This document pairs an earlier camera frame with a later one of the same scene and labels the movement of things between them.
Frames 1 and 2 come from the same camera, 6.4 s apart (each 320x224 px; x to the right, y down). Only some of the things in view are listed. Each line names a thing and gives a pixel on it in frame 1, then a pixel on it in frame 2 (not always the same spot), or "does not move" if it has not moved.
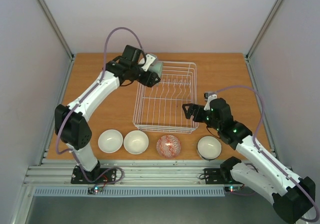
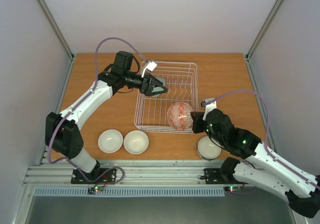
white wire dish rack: [158, 108] does not move
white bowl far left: [110, 140] does not move
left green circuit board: [92, 190] does not move
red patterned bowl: [168, 146] -> [179, 116]
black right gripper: [197, 112] -> [197, 122]
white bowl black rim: [209, 147] does not move
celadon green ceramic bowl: [157, 68] -> [158, 89]
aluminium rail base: [135, 173] does not move
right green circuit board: [232, 188] does not move
